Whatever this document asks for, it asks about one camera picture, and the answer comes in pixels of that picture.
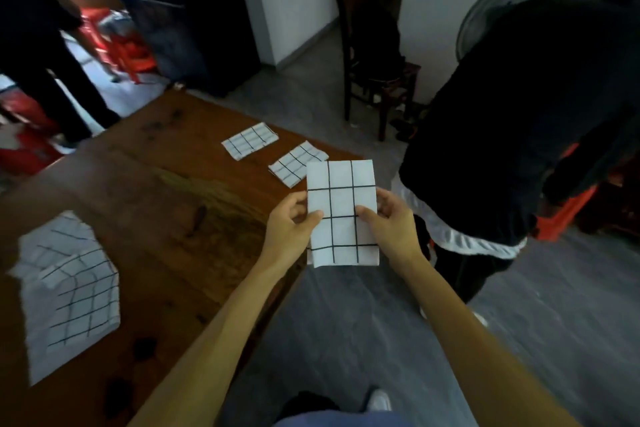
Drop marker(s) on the crumpled white grid cloth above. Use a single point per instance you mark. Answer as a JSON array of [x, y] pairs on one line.
[[85, 296]]

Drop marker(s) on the black cabinet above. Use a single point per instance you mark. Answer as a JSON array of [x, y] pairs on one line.
[[195, 16]]

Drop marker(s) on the person's blue shorts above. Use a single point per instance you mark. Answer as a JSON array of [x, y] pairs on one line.
[[345, 419]]

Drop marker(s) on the dark wooden chair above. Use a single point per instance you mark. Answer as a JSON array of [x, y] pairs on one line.
[[387, 86]]

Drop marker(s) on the large unfolded white cloth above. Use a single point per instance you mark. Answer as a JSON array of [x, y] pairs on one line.
[[42, 251]]

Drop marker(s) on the person's right thumb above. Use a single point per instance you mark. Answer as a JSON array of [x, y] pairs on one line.
[[369, 218]]

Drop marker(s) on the grey standing fan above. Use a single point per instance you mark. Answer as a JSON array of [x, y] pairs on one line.
[[492, 1]]

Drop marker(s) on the person's left hand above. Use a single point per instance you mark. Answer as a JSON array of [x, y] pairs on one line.
[[285, 234]]

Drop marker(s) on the white shoe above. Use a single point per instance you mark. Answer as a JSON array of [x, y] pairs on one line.
[[380, 400]]

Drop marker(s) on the dark garment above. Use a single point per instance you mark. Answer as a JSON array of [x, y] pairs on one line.
[[375, 46]]

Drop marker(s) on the red plastic stool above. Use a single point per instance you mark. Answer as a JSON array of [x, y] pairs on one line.
[[127, 49]]

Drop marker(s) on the person's right forearm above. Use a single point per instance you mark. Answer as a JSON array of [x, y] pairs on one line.
[[465, 341]]

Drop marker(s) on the black shoe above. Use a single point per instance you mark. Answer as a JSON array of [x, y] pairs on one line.
[[307, 404]]

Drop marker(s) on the person's left thumb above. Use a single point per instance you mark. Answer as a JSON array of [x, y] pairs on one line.
[[306, 224]]

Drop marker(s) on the orange plastic stool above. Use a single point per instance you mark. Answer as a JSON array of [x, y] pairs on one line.
[[565, 214]]

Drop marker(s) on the small white grid cloth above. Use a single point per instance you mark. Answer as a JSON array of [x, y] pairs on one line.
[[296, 163], [250, 141]]

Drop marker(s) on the person's left forearm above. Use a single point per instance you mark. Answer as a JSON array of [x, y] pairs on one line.
[[220, 346]]

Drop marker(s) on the person's right hand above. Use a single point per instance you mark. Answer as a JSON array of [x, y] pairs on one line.
[[397, 236]]

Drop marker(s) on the red plastic bag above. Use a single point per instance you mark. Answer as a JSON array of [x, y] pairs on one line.
[[25, 141]]

